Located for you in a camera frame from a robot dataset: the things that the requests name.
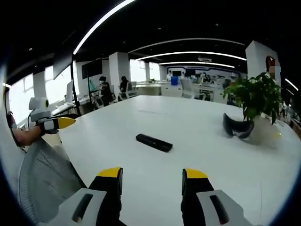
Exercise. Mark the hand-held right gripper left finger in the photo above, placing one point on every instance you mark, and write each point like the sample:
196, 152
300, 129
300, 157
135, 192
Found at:
98, 200

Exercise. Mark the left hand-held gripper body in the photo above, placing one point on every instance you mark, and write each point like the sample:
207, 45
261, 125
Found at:
38, 109

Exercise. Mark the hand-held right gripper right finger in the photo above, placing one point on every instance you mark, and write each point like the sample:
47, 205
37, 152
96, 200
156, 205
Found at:
202, 200

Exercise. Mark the black remote control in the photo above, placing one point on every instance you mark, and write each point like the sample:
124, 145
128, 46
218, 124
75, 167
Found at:
154, 142

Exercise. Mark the computer monitor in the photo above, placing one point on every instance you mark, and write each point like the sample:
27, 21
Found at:
69, 93

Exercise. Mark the white office chair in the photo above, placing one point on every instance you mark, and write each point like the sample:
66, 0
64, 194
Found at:
97, 100
128, 90
188, 88

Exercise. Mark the grey mesh office chair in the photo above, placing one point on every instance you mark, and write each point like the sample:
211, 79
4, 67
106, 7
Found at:
44, 181

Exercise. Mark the black headset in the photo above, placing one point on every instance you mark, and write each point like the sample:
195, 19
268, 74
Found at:
237, 128

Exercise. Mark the white plant pot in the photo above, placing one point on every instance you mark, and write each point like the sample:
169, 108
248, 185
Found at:
263, 131

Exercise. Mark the green potted plant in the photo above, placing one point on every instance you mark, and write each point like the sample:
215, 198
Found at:
256, 96

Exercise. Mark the blue bin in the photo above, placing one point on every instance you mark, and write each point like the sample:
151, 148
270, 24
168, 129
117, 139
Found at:
174, 80

